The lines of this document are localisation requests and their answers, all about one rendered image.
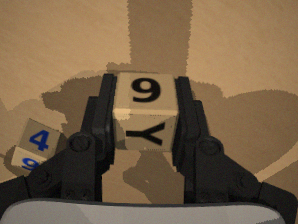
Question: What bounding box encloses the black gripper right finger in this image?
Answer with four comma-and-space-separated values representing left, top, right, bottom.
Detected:
171, 76, 298, 224

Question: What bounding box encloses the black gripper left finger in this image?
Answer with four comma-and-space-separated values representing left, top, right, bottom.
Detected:
0, 73, 117, 219

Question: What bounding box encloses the beige block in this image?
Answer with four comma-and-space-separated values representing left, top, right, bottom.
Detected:
11, 118, 62, 173
112, 73, 179, 151

